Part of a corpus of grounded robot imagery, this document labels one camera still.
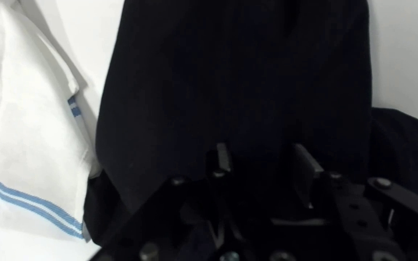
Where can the black garment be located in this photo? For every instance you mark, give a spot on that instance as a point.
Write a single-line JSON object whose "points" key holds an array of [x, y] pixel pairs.
{"points": [[259, 76]]}

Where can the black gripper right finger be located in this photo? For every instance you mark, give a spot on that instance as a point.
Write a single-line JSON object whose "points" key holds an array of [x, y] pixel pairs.
{"points": [[304, 174]]}

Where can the white towel with blue stripes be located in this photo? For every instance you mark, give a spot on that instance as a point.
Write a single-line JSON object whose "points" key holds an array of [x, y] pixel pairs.
{"points": [[46, 150]]}

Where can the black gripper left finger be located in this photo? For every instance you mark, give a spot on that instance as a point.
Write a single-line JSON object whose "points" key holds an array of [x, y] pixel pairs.
{"points": [[220, 161]]}

